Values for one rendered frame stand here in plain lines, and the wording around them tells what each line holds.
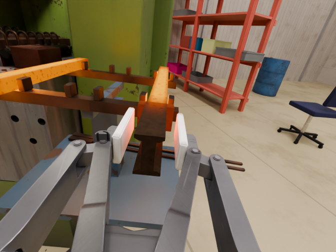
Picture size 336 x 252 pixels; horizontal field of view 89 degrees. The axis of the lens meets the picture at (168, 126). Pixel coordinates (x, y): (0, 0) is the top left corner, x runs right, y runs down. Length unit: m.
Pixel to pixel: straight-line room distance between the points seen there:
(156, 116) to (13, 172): 0.80
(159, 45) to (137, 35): 0.45
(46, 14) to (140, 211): 1.08
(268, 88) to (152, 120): 5.10
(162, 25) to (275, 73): 4.31
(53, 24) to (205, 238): 1.50
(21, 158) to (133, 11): 0.67
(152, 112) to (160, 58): 0.97
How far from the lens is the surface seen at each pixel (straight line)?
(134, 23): 0.71
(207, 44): 3.57
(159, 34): 1.14
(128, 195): 0.46
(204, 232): 1.30
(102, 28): 0.74
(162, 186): 0.49
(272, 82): 5.23
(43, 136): 0.73
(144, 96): 0.28
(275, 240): 1.48
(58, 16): 1.20
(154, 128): 0.15
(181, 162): 0.16
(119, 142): 0.16
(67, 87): 0.32
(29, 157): 0.82
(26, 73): 0.39
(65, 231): 1.11
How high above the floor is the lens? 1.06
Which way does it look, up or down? 27 degrees down
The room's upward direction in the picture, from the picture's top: 8 degrees clockwise
